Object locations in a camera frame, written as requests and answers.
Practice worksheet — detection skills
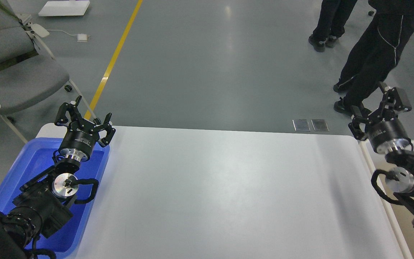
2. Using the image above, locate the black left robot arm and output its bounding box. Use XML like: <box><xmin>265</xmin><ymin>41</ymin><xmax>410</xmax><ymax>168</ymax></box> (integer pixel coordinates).
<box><xmin>0</xmin><ymin>96</ymin><xmax>116</xmax><ymax>259</ymax></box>

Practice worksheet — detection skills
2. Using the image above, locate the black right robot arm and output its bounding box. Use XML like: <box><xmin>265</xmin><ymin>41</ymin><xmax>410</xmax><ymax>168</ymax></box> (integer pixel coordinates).
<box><xmin>349</xmin><ymin>82</ymin><xmax>414</xmax><ymax>227</ymax></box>

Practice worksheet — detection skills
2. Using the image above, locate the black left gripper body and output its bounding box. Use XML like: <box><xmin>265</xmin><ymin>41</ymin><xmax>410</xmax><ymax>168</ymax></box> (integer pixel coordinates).
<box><xmin>59</xmin><ymin>122</ymin><xmax>99</xmax><ymax>162</ymax></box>

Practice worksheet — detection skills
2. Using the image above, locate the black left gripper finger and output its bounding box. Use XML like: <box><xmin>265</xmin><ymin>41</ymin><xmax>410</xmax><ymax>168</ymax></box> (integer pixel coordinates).
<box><xmin>54</xmin><ymin>95</ymin><xmax>84</xmax><ymax>127</ymax></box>
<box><xmin>94</xmin><ymin>113</ymin><xmax>116</xmax><ymax>147</ymax></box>

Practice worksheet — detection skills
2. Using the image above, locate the person in plain black trousers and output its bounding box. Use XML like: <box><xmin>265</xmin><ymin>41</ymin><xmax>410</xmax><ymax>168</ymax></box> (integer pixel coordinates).
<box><xmin>308</xmin><ymin>0</ymin><xmax>357</xmax><ymax>52</ymax></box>

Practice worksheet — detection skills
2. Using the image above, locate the metal floor plate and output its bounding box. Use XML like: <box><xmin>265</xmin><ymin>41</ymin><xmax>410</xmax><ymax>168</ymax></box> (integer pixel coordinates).
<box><xmin>311</xmin><ymin>119</ymin><xmax>330</xmax><ymax>132</ymax></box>
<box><xmin>292</xmin><ymin>119</ymin><xmax>311</xmax><ymax>132</ymax></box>

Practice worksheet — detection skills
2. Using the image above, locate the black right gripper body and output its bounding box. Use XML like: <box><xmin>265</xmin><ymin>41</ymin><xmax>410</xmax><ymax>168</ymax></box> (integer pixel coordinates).
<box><xmin>365</xmin><ymin>117</ymin><xmax>412</xmax><ymax>154</ymax></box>

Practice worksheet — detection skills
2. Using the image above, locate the left metal floor plate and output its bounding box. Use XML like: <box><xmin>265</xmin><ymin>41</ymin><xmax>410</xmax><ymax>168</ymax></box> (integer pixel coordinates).
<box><xmin>292</xmin><ymin>119</ymin><xmax>311</xmax><ymax>132</ymax></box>

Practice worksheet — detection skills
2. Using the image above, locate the right metal floor plate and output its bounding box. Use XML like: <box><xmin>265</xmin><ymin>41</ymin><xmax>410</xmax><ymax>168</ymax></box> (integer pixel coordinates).
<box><xmin>311</xmin><ymin>119</ymin><xmax>330</xmax><ymax>132</ymax></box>

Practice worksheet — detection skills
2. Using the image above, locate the white flat base plate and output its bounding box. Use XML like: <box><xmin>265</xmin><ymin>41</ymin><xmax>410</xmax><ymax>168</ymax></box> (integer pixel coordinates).
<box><xmin>38</xmin><ymin>0</ymin><xmax>90</xmax><ymax>17</ymax></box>

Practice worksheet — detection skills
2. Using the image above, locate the grey office chair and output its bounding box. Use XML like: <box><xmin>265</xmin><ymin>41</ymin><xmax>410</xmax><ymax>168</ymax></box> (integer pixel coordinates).
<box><xmin>0</xmin><ymin>0</ymin><xmax>79</xmax><ymax>143</ymax></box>

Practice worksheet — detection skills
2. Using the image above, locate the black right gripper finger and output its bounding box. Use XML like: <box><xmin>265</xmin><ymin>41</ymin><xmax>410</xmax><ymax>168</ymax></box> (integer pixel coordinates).
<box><xmin>370</xmin><ymin>82</ymin><xmax>412</xmax><ymax>123</ymax></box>
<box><xmin>348</xmin><ymin>105</ymin><xmax>372</xmax><ymax>141</ymax></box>

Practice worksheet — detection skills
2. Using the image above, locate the person in striped black trousers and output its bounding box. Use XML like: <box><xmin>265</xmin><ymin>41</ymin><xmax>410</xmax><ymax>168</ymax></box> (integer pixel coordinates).
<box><xmin>333</xmin><ymin>0</ymin><xmax>414</xmax><ymax>116</ymax></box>

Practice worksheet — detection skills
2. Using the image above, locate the white power adapter with cable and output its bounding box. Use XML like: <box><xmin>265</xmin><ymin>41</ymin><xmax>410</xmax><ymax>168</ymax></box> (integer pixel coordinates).
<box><xmin>47</xmin><ymin>29</ymin><xmax>90</xmax><ymax>42</ymax></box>

